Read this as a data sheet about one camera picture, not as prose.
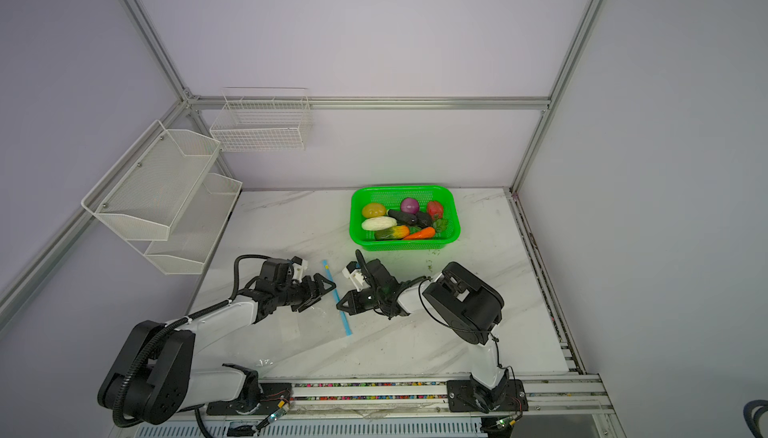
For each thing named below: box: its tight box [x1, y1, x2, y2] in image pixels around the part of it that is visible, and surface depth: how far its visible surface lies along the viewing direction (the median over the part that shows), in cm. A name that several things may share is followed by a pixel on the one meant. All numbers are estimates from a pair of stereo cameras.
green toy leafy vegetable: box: [432, 218, 448, 233], surface depth 106 cm
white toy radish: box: [361, 216, 397, 231], surface depth 109 cm
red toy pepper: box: [428, 200, 444, 220], surface depth 110 cm
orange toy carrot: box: [403, 227, 436, 240], surface depth 106 cm
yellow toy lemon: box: [362, 202, 387, 218], surface depth 110 cm
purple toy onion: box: [400, 197, 420, 215], surface depth 112 cm
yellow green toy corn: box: [374, 225, 410, 240], surface depth 106 cm
